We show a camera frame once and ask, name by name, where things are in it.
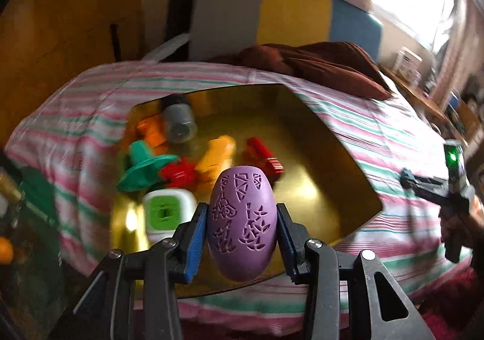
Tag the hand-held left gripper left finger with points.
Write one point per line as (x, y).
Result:
(194, 245)

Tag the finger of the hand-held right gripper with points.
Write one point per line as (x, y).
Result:
(425, 186)

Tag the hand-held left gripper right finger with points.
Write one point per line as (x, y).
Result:
(287, 245)

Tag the white and green cube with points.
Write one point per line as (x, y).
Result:
(166, 213)

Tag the purple patterned egg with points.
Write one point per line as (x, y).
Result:
(242, 219)

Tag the red toy gear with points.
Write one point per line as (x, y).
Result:
(179, 173)

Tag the gold tin tray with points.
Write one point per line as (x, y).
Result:
(321, 173)

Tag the yellow toy block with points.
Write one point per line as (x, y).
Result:
(217, 158)

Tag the teal toy piece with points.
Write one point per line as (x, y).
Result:
(145, 169)

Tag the red toy block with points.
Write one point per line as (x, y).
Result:
(262, 154)

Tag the orange toy block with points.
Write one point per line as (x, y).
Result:
(151, 132)

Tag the clear cup with black lid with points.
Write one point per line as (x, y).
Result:
(179, 120)

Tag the person's right hand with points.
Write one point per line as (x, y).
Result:
(459, 228)

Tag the wooden desk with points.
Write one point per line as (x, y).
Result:
(416, 94)

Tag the white cardboard box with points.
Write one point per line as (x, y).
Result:
(408, 62)

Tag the brown quilt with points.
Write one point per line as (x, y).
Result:
(321, 63)

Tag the green round glass table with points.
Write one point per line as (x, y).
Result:
(37, 188)

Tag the orange fruit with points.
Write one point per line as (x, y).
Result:
(5, 249)

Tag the glass bottle with gold cap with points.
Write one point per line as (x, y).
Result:
(9, 188)

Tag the white plastic armrest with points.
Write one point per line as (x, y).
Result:
(166, 48)

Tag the grey yellow blue headboard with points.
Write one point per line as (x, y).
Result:
(227, 18)

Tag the black rolled mat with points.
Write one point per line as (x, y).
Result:
(181, 10)

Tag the wooden wardrobe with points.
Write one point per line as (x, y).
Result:
(68, 22)

